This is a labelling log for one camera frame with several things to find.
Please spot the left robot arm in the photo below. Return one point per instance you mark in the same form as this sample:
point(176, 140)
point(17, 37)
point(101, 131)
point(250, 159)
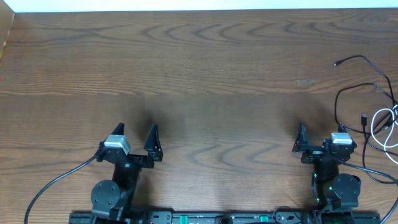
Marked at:
point(112, 199)

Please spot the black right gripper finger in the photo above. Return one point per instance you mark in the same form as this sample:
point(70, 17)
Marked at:
point(341, 128)
point(301, 142)

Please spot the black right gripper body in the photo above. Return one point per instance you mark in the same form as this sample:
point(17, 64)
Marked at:
point(313, 152)

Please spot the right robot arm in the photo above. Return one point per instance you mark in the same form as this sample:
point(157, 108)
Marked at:
point(336, 193)

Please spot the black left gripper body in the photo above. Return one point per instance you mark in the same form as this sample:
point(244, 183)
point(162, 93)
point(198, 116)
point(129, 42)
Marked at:
point(134, 158)

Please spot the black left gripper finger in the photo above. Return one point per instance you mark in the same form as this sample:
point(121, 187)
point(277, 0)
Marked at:
point(119, 130)
point(152, 145)

